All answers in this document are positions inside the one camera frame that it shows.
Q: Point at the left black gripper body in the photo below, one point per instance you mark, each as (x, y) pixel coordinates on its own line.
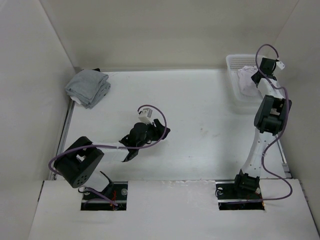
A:
(148, 137)

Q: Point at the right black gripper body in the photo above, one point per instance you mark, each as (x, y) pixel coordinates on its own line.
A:
(271, 74)

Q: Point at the white tank top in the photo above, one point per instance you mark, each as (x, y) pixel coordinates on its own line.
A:
(246, 84)

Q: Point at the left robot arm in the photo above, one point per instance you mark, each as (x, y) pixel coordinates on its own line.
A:
(78, 163)

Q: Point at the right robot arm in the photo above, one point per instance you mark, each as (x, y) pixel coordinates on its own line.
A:
(270, 122)

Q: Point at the folded grey tank tops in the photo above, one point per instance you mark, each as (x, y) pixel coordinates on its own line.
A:
(89, 87)

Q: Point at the white plastic basket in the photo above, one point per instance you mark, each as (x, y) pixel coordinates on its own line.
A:
(235, 63)

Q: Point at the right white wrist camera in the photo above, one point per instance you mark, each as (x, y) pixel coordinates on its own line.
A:
(279, 65)

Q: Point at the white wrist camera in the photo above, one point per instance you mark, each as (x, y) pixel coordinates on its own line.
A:
(279, 65)
(145, 115)

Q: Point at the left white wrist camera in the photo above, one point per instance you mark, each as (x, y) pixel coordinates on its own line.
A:
(145, 115)

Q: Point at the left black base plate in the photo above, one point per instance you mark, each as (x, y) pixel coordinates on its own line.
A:
(117, 192)

